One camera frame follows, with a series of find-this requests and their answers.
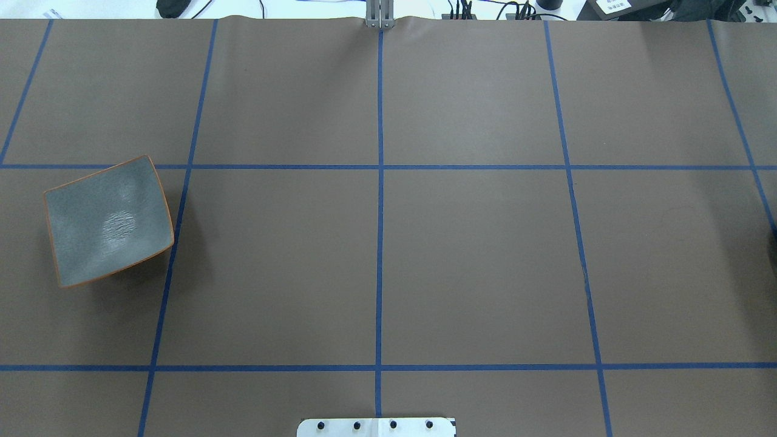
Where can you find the brown table mat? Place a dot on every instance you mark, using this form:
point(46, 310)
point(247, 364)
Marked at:
point(534, 228)

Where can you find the grey square ceramic plate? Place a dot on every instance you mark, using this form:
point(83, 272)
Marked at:
point(107, 222)

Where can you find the aluminium frame post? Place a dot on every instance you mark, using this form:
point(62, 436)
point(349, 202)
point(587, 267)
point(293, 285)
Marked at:
point(379, 14)

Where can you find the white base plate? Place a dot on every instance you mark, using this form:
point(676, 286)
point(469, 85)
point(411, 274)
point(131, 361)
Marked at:
point(408, 426)

